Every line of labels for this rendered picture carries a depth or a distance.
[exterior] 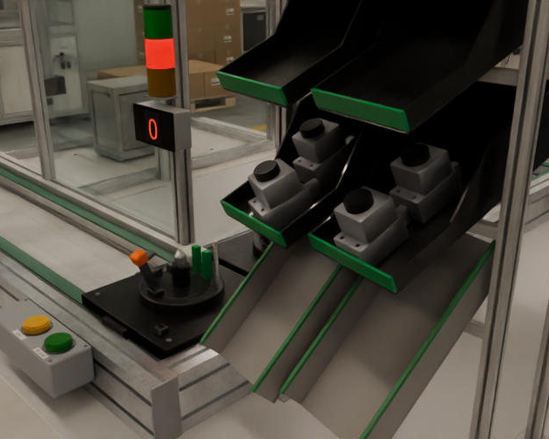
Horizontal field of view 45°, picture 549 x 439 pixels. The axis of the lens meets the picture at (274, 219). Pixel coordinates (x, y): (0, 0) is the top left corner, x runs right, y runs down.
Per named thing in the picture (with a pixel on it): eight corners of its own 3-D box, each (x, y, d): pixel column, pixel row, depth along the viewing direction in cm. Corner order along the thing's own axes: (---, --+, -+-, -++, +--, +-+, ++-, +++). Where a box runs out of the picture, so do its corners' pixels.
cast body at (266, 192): (271, 235, 76) (248, 188, 72) (255, 219, 80) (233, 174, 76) (330, 199, 78) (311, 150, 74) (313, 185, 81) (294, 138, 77)
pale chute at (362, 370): (373, 468, 70) (351, 455, 67) (299, 403, 80) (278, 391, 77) (516, 254, 73) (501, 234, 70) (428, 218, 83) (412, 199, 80)
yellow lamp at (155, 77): (159, 98, 116) (157, 70, 114) (143, 94, 119) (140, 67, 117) (182, 94, 119) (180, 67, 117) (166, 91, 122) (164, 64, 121)
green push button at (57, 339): (53, 361, 95) (51, 349, 94) (40, 350, 97) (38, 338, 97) (78, 350, 97) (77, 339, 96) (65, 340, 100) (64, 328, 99)
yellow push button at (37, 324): (31, 342, 99) (29, 330, 99) (19, 332, 102) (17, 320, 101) (56, 332, 102) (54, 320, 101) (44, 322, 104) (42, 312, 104)
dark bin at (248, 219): (286, 250, 74) (262, 199, 70) (227, 215, 84) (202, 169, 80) (450, 117, 83) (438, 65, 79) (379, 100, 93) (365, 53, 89)
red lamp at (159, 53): (157, 70, 114) (155, 40, 112) (140, 66, 117) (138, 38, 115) (180, 66, 117) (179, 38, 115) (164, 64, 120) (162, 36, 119)
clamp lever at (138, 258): (153, 294, 104) (135, 260, 99) (146, 290, 105) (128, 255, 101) (171, 280, 106) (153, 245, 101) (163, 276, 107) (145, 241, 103)
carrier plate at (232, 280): (166, 362, 95) (166, 350, 94) (82, 304, 110) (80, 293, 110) (284, 305, 110) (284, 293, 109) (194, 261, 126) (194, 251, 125)
